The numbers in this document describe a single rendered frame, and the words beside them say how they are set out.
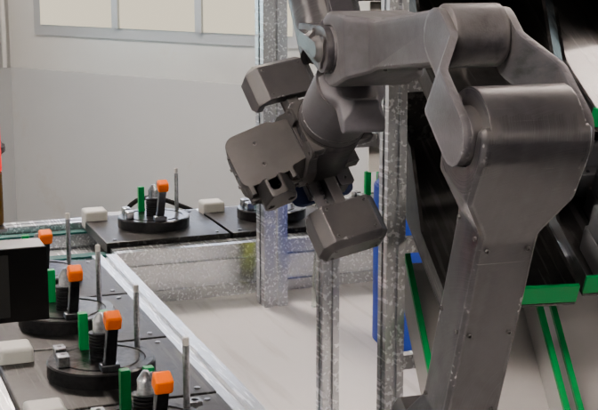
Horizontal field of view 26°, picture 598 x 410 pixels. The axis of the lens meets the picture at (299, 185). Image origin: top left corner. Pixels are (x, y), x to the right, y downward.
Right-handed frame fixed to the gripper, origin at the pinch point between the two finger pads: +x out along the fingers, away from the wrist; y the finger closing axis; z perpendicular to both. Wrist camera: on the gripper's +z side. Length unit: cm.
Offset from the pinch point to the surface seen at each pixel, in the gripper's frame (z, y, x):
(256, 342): -26, -15, 99
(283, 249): -40, -33, 108
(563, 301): -20.5, 17.7, 2.2
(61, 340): 10, -17, 74
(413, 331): -11.5, 12.6, 15.2
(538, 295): -18.1, 16.6, 1.7
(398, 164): -12.4, -0.9, 4.4
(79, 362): 12, -9, 59
